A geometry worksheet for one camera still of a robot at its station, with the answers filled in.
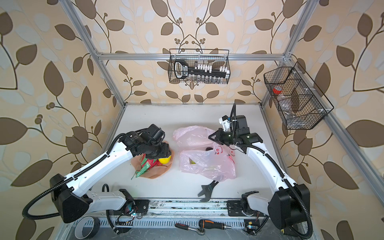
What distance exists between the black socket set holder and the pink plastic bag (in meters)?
0.31

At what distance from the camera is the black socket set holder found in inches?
32.6

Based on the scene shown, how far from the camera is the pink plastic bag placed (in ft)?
2.37
